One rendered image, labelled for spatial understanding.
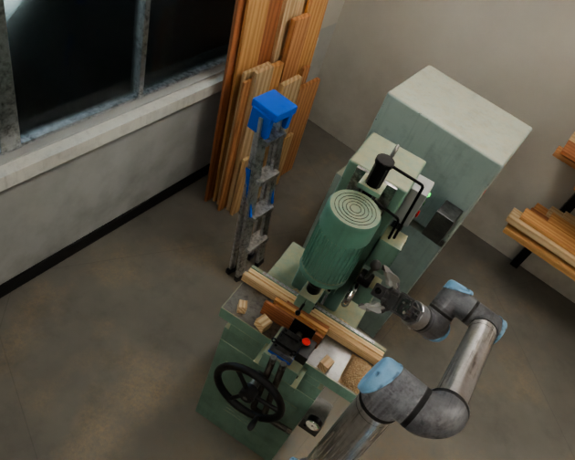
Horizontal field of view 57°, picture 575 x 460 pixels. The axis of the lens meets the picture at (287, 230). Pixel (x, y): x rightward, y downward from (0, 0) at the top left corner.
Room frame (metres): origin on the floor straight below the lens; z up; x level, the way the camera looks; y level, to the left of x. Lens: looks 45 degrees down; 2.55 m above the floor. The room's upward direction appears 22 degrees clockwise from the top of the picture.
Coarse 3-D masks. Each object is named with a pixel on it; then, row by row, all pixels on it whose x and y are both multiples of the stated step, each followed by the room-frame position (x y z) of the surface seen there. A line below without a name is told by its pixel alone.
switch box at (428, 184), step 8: (416, 184) 1.49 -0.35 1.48; (424, 184) 1.51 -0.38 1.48; (432, 184) 1.52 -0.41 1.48; (416, 192) 1.45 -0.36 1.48; (424, 192) 1.47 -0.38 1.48; (408, 200) 1.46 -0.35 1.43; (424, 200) 1.45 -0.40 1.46; (400, 208) 1.46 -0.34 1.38; (408, 208) 1.45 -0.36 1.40; (416, 208) 1.45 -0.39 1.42; (400, 216) 1.46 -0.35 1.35; (408, 216) 1.45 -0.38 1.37; (408, 224) 1.45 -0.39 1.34
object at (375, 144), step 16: (368, 144) 1.54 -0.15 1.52; (384, 144) 1.58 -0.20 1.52; (352, 160) 1.43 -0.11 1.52; (368, 160) 1.46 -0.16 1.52; (400, 160) 1.53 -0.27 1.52; (416, 160) 1.57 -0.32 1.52; (400, 176) 1.44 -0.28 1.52; (416, 176) 1.48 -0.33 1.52; (400, 192) 1.38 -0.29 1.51; (384, 224) 1.38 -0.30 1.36; (368, 256) 1.38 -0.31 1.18; (352, 272) 1.38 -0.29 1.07; (336, 304) 1.37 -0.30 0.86
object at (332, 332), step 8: (248, 280) 1.26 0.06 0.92; (256, 280) 1.27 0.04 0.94; (256, 288) 1.25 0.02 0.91; (264, 288) 1.25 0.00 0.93; (272, 288) 1.26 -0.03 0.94; (272, 296) 1.24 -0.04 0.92; (280, 296) 1.24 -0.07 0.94; (320, 320) 1.20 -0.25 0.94; (336, 336) 1.18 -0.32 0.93; (344, 336) 1.18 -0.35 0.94; (344, 344) 1.17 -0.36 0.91; (352, 344) 1.16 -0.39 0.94; (360, 344) 1.17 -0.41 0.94; (360, 352) 1.15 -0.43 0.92; (368, 352) 1.15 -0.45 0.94; (368, 360) 1.14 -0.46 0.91; (376, 360) 1.14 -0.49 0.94
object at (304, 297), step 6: (306, 288) 1.21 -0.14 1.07; (300, 294) 1.18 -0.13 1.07; (306, 294) 1.19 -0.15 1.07; (318, 294) 1.21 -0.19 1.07; (300, 300) 1.18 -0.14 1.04; (306, 300) 1.17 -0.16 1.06; (312, 300) 1.18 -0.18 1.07; (318, 300) 1.23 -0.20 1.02; (306, 306) 1.17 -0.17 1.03; (312, 306) 1.17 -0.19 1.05
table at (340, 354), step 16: (240, 288) 1.23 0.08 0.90; (224, 304) 1.14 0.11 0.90; (256, 304) 1.19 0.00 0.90; (240, 320) 1.10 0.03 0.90; (256, 336) 1.08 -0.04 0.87; (272, 336) 1.09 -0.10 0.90; (320, 352) 1.10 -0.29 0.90; (336, 352) 1.12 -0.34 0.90; (352, 352) 1.15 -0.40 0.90; (256, 368) 0.97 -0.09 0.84; (304, 368) 1.03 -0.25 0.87; (336, 368) 1.06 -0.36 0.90; (288, 384) 0.95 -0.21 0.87; (336, 384) 1.01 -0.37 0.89; (352, 400) 0.99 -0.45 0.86
